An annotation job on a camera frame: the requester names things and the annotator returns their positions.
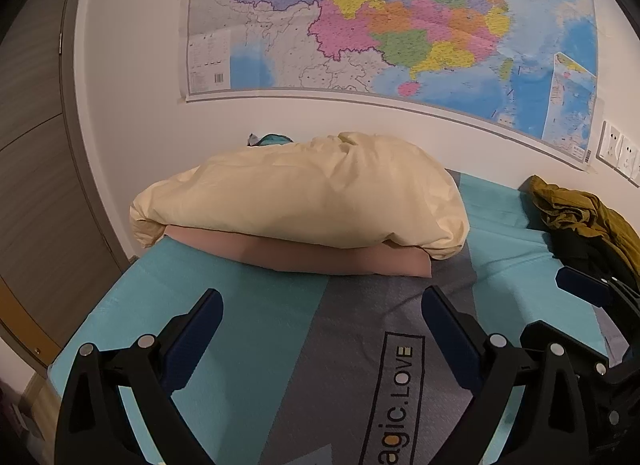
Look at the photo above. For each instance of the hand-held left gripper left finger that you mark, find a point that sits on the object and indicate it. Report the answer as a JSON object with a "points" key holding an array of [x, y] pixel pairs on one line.
{"points": [[196, 332]]}

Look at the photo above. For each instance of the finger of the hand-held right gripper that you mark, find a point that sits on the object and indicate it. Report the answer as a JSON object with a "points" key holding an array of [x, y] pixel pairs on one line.
{"points": [[560, 342], [585, 285]]}

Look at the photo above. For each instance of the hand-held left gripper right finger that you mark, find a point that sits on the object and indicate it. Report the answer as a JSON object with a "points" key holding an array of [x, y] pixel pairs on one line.
{"points": [[449, 340]]}

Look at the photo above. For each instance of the cream yellow shirt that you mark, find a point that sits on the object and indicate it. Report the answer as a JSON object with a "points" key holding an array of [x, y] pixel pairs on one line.
{"points": [[310, 190]]}

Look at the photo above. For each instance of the black garment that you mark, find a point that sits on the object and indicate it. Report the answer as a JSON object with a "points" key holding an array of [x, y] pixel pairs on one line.
{"points": [[585, 255]]}

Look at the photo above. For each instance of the olive green garment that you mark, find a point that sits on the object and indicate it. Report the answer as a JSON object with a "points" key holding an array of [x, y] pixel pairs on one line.
{"points": [[575, 205]]}

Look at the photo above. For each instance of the teal and grey bedsheet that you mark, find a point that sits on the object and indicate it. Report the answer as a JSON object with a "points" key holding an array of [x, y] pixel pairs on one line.
{"points": [[310, 345]]}

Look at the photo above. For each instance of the folded pink garment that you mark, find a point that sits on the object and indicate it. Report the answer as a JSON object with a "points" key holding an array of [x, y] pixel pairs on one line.
{"points": [[320, 257]]}

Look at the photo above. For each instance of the teal patterned cloth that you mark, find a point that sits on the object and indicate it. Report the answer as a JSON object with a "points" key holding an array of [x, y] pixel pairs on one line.
{"points": [[270, 140]]}

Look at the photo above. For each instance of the wooden door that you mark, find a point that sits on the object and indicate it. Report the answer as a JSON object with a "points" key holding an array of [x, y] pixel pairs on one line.
{"points": [[45, 170]]}

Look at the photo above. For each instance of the white wall switch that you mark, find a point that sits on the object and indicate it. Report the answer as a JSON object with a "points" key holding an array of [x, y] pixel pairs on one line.
{"points": [[637, 165]]}

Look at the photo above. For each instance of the white wall socket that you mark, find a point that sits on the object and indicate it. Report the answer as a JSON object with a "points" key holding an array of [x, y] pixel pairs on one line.
{"points": [[610, 142], [629, 152]]}

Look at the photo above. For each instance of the colourful wall map poster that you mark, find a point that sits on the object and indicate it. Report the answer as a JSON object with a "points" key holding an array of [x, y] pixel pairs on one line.
{"points": [[390, 20]]}

